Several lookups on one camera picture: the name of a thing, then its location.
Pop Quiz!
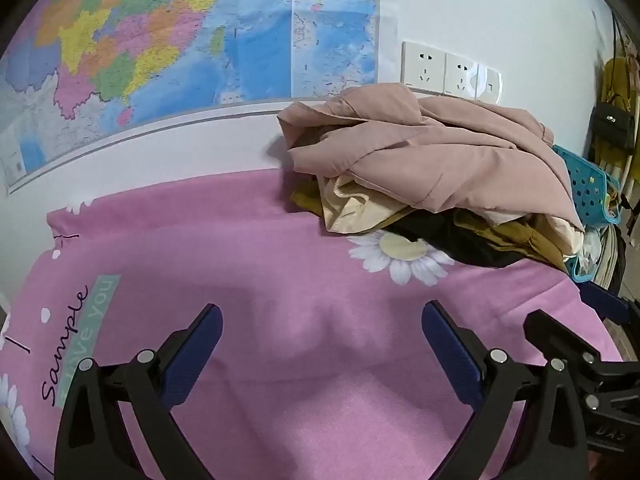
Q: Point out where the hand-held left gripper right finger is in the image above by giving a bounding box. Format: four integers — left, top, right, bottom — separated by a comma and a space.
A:
421, 300, 598, 480

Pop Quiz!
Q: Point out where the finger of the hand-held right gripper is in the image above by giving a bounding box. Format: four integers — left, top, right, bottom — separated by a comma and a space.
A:
523, 309, 608, 367
580, 280, 640, 325

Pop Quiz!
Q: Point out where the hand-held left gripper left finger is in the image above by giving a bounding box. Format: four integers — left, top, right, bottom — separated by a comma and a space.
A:
54, 302, 224, 480

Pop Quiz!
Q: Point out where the dusty pink jacket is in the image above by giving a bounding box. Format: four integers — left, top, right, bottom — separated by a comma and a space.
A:
277, 84, 586, 233

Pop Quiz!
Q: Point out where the mustard garment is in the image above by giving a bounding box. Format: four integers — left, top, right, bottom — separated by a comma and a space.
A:
291, 179, 573, 275

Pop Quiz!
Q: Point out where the black garment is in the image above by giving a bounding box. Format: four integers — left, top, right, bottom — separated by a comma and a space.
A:
382, 210, 531, 269

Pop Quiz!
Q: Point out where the blue plastic basket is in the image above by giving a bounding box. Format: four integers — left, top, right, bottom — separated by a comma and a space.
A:
552, 145, 623, 283

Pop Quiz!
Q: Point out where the pink printed bedsheet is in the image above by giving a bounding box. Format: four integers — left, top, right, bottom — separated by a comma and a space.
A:
0, 167, 626, 480

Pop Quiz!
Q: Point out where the black handbag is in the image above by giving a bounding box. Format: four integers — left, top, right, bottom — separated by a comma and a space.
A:
591, 102, 636, 150

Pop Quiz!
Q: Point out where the cream garment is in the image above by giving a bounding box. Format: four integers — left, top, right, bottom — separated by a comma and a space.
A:
320, 174, 587, 263

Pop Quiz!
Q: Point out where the white wall switch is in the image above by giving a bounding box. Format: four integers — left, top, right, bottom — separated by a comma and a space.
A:
475, 64, 502, 105

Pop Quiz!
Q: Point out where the white wall socket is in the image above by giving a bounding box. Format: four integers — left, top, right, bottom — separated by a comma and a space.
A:
444, 52, 481, 99
401, 40, 448, 95

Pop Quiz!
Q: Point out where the colourful wall map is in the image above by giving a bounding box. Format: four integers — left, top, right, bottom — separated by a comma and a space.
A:
0, 0, 379, 196

